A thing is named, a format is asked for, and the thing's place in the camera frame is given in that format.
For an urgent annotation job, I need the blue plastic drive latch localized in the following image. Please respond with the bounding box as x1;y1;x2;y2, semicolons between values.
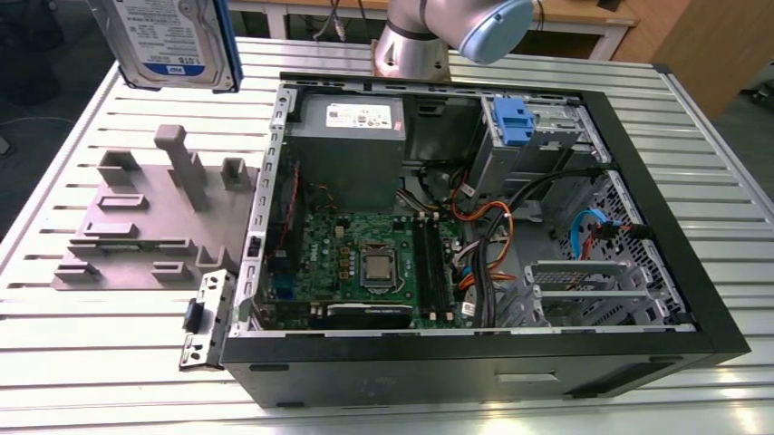
491;96;537;147

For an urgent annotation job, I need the green RAM stick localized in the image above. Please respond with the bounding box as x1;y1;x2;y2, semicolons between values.
90;243;160;253

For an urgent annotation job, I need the red black power wire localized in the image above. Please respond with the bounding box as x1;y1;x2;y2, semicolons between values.
594;221;660;240

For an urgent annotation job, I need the metal card retention bracket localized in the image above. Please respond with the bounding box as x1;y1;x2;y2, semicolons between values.
176;268;236;372

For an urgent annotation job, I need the wooden top desk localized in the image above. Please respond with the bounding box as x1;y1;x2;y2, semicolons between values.
535;0;642;60

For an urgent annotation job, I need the grey parts rack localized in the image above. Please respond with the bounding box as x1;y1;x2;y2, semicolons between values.
51;122;264;294

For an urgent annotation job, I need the black chair caster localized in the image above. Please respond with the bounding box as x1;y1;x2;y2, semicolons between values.
741;81;774;108

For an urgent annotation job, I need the blue data wire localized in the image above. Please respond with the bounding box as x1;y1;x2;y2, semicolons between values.
566;207;613;263

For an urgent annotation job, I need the black PC case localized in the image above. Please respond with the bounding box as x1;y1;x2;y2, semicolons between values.
220;70;752;407

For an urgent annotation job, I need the green motherboard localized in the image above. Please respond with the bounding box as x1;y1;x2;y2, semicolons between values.
259;210;481;331

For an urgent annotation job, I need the black graphics card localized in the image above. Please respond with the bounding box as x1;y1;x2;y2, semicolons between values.
306;302;418;331

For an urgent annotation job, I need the orange yellow wire bundle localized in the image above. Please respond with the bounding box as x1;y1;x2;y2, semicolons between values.
450;167;519;291

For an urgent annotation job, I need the metal locking lever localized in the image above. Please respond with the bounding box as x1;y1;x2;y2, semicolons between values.
386;253;407;295

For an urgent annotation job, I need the white framed desk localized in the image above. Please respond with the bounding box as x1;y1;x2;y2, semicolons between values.
239;0;389;42

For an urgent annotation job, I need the metal disk bay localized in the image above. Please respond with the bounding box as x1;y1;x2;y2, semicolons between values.
497;259;674;328

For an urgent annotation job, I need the brown wooden cabinet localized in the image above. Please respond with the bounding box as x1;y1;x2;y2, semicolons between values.
615;0;774;119

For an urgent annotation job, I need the black CPU socket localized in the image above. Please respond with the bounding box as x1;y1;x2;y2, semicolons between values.
358;241;407;296

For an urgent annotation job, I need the grey power supply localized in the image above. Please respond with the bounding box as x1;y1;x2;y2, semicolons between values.
282;93;407;215

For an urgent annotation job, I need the hard disk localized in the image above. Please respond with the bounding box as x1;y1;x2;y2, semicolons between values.
84;0;244;95

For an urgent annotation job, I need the thin red wire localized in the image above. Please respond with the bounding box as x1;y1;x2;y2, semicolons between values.
275;159;303;260

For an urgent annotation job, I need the silver CPU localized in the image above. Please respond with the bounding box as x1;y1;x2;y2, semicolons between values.
361;255;399;281

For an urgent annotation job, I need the metal optical drive cage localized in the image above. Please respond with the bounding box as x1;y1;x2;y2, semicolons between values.
470;93;611;197

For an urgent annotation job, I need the black RAM slot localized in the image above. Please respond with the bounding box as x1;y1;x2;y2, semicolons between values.
413;211;434;322
418;211;442;322
426;211;451;322

